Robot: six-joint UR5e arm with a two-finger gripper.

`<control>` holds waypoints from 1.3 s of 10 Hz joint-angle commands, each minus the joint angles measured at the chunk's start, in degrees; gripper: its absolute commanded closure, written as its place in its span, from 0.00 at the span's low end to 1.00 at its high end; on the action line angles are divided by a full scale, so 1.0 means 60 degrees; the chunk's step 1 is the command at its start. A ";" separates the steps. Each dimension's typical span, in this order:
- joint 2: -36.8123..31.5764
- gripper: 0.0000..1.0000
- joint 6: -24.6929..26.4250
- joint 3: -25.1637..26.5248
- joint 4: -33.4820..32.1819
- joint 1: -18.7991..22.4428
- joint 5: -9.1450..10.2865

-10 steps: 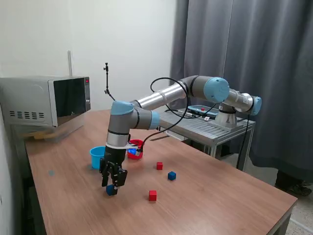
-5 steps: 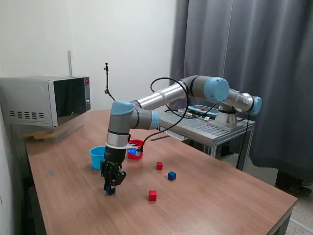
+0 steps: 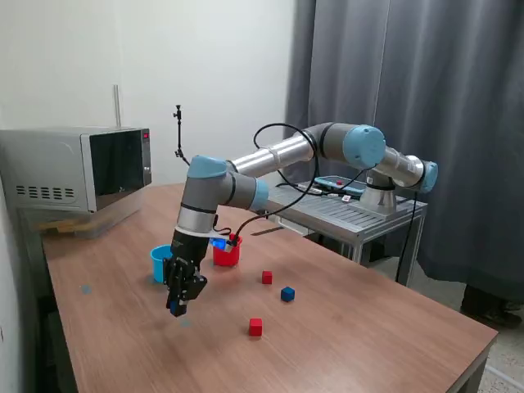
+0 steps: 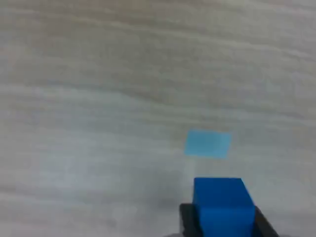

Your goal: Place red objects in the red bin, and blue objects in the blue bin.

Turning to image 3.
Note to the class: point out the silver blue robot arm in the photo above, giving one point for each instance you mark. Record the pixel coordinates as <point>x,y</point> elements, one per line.
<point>286,149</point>

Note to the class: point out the dark tape strip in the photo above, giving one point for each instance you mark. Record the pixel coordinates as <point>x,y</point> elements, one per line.
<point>268,231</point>

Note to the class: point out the red plastic cup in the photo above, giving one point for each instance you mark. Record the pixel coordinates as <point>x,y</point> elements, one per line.
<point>227,259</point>

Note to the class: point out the silver microwave oven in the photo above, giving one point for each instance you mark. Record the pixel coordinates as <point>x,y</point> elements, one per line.
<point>49,163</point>

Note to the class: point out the dark shoe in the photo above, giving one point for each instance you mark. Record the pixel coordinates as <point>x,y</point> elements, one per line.
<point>487,307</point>

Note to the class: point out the small blue cube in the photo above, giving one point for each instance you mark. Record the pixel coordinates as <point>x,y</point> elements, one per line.
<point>175,305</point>
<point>287,294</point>

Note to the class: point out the blue teach pendant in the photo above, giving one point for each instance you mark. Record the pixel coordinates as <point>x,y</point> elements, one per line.
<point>348,188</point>

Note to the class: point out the thin metal pole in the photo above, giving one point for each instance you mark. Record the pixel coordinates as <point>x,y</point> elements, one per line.
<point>116,106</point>

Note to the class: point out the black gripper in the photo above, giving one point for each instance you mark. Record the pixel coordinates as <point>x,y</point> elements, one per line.
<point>189,247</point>

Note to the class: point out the grey metal cart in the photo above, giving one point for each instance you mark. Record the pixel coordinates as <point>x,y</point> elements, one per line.
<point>327,213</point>

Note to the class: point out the grey curtain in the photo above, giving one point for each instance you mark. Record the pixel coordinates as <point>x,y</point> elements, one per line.
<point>450,82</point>

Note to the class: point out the blue plastic cup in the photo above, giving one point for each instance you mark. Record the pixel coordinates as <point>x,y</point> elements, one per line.
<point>157,266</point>

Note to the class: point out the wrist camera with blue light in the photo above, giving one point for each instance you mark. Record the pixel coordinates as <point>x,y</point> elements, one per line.
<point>223,243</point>

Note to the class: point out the blue tape mark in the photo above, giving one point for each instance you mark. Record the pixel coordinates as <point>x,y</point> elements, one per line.
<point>86,289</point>
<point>185,323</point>

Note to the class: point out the wooden blocks under microwave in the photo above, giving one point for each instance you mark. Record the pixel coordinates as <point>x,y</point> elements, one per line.
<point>65,226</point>

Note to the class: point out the small red cube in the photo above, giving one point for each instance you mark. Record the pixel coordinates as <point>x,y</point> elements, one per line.
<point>255,328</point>
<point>267,278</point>

